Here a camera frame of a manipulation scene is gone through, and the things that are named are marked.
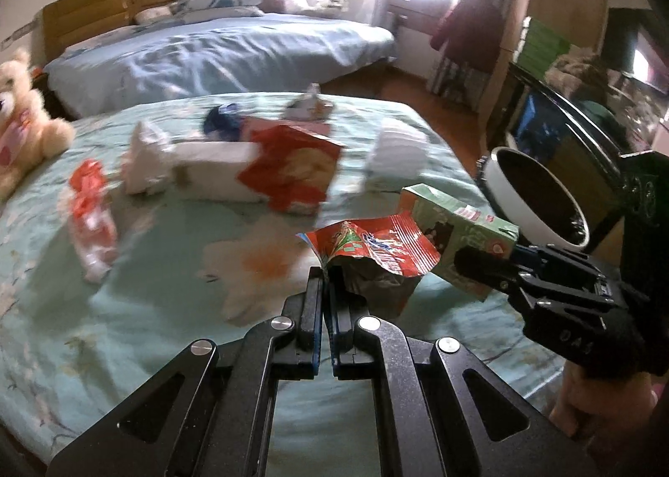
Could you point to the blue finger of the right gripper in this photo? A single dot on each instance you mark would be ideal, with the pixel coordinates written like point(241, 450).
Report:
point(487, 269)

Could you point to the white round trash bin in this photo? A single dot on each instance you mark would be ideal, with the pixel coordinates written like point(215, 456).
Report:
point(528, 195)

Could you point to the white tissue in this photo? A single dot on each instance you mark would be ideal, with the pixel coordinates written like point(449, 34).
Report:
point(146, 165)

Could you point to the red white milk carton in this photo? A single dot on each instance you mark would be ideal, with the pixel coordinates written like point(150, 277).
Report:
point(252, 125)

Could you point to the wooden headboard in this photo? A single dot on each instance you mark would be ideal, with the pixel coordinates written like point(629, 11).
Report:
point(66, 22)

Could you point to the red snack bag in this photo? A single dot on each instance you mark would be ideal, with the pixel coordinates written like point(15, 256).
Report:
point(293, 170)

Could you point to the folded blue white quilt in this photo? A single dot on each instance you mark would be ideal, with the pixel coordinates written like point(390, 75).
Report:
point(193, 11)

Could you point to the black tv cabinet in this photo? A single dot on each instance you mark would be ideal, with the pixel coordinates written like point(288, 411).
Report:
point(585, 145)

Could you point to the green juice carton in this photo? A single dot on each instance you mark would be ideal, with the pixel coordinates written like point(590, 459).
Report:
point(450, 225)

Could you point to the blue plastic wrapper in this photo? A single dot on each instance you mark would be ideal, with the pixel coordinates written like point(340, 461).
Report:
point(223, 123)

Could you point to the cream teddy bear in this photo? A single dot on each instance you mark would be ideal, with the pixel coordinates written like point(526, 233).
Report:
point(29, 135)

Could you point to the red white plastic bag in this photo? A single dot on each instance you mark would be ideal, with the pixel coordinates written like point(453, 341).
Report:
point(92, 230)

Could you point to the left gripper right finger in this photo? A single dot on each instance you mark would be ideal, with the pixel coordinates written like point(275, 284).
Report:
point(345, 308)

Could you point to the silver snack wrapper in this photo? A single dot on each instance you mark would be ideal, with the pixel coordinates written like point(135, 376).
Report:
point(309, 107)

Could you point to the person's right hand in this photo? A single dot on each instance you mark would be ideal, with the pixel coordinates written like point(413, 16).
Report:
point(605, 411)

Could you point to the large blue bed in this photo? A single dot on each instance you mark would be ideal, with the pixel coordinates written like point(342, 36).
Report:
point(268, 53)

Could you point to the white foam block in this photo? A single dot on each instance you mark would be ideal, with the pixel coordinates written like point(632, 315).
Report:
point(209, 170)

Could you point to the white foam fruit net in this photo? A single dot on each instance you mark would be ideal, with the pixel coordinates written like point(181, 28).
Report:
point(398, 157)

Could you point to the green stacked boxes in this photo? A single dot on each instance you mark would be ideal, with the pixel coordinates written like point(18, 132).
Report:
point(538, 47)

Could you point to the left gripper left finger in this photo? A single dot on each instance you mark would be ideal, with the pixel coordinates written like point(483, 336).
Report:
point(310, 325)

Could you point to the brown plush toy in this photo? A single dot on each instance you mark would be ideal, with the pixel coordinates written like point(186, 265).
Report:
point(581, 75)

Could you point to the white pillow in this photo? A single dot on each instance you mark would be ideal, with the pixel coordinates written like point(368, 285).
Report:
point(152, 15)

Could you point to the white radiator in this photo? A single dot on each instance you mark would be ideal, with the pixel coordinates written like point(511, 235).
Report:
point(457, 83)

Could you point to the red chip bag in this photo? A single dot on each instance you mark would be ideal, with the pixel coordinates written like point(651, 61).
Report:
point(381, 260)

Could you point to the dark red hanging coat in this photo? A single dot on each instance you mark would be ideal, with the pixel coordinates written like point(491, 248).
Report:
point(471, 33)

